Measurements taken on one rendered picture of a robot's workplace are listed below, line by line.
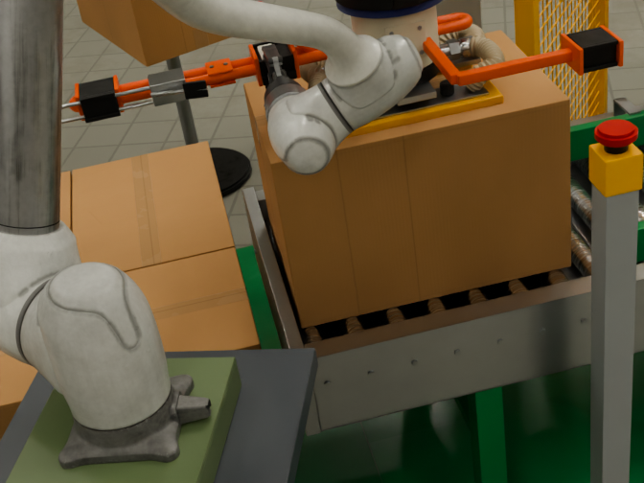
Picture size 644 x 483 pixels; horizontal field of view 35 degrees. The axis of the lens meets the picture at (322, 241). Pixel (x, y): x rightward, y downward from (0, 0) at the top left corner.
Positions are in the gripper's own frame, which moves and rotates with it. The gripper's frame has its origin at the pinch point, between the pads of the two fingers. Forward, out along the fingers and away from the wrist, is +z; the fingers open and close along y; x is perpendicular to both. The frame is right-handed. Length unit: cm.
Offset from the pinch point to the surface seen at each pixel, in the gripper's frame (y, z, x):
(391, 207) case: 27.8, -18.6, 17.2
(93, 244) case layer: 53, 36, -48
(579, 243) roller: 53, -12, 60
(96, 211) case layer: 53, 53, -47
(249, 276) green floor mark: 108, 86, -11
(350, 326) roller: 52, -22, 5
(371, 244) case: 35.4, -18.6, 12.1
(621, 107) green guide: 44, 28, 88
